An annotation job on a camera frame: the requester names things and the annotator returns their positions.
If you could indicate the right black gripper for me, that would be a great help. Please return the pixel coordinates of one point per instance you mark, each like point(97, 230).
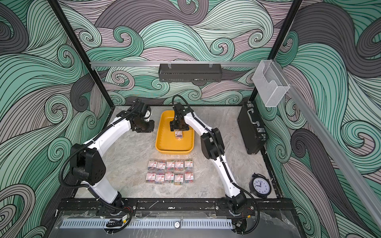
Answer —
point(173, 126)

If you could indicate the paper clip box removed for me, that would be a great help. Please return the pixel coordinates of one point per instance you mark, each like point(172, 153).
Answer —
point(150, 178)
point(160, 178)

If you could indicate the yellow plastic storage tray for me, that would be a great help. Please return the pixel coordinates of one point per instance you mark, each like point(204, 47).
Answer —
point(166, 141)

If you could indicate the aluminium rail back wall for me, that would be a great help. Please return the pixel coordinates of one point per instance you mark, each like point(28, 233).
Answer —
point(136, 63)

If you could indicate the paper clip box edge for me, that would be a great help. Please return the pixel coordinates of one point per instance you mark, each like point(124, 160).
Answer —
point(178, 179)

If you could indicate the black round alarm clock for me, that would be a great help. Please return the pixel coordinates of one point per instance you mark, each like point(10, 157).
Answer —
point(260, 186)

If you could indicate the white slotted cable duct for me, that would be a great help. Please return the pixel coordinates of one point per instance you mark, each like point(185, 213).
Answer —
point(150, 224)

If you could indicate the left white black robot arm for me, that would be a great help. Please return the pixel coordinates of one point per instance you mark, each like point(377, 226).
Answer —
point(85, 166)

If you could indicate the paper clip box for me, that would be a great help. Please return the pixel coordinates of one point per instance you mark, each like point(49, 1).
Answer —
point(169, 178)
point(178, 135)
point(170, 165)
point(179, 165)
point(189, 177)
point(161, 166)
point(152, 165)

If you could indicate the aluminium rail right wall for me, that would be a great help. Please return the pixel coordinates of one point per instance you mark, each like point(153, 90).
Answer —
point(367, 196)

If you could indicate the paper clip box barcode side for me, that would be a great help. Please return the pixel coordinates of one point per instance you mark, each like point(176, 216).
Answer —
point(188, 165)

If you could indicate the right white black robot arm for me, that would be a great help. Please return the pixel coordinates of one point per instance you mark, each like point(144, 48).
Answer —
point(213, 149)

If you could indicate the black briefcase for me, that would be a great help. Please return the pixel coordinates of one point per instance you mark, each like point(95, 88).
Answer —
point(252, 127)

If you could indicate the black wall-mounted tray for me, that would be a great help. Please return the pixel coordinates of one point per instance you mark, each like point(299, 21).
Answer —
point(190, 73)

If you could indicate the clear acrylic wall holder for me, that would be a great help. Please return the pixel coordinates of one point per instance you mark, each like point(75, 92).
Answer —
point(270, 82)

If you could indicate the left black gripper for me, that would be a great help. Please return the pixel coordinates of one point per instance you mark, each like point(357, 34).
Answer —
point(151, 128)

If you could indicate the aluminium rail wall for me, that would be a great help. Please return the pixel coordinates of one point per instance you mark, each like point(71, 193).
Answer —
point(136, 63)
point(367, 196)

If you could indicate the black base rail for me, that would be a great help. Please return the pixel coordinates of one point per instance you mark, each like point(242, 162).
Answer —
point(219, 207)

